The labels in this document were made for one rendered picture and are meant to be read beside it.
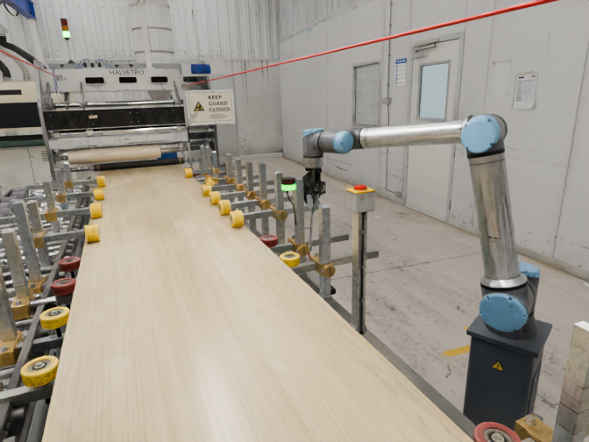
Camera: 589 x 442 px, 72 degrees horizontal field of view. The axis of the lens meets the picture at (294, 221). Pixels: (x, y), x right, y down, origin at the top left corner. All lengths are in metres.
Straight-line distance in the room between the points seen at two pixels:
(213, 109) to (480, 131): 3.15
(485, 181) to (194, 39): 9.51
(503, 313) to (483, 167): 0.50
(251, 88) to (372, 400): 10.05
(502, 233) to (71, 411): 1.31
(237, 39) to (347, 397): 10.14
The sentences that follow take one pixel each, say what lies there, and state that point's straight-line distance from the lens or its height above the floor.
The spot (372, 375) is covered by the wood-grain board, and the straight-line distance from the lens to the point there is 1.01.
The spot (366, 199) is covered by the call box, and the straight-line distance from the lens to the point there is 1.32.
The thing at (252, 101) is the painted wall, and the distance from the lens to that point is 10.70.
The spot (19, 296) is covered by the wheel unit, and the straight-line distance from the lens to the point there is 1.75.
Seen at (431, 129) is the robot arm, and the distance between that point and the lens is 1.68.
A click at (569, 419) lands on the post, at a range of 0.96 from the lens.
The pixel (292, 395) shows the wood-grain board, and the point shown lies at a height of 0.90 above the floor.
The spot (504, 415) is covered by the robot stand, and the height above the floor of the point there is 0.27.
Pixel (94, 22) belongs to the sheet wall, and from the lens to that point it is 10.61.
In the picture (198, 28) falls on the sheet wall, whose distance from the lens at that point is 10.64.
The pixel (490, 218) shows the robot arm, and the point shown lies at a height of 1.10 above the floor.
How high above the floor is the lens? 1.51
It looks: 17 degrees down
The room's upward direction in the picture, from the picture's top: 2 degrees counter-clockwise
